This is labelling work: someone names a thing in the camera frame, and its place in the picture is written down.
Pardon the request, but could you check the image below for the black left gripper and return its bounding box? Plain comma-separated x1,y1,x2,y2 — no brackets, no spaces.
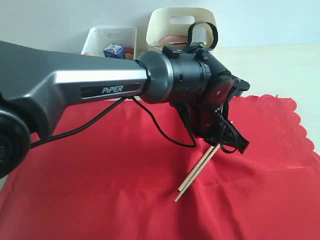
174,96,250,154

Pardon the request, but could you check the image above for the wooden chopstick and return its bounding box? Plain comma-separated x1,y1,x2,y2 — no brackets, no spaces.
177,146,214,192
174,145,222,205

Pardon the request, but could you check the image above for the brown clay plate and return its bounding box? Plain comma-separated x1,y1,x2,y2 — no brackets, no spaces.
158,35,188,43

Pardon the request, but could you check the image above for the orange fried chicken nugget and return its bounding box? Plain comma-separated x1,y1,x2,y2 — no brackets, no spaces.
125,53,134,60

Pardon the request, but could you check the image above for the red cloth table mat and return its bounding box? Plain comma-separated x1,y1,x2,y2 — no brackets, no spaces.
0,95,320,240

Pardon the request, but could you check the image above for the red sausage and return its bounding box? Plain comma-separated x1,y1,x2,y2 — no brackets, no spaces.
124,47,135,55

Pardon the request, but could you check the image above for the blue white milk carton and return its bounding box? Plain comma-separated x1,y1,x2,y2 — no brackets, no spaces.
103,43,126,59

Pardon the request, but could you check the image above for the stainless steel cup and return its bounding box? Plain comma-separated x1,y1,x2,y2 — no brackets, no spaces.
191,26,208,46

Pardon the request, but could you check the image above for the table knife steel blade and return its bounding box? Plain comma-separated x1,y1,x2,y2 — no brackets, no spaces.
148,41,187,48

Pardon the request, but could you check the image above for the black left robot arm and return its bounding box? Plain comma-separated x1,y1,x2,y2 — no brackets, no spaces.
0,41,250,177

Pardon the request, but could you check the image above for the cream plastic bin black circle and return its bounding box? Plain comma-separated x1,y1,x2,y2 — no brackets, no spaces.
145,7,216,52

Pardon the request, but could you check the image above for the white perforated plastic basket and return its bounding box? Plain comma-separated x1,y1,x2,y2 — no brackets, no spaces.
81,26,138,59

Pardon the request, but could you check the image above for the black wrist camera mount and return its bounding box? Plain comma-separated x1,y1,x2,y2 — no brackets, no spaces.
226,77,250,103

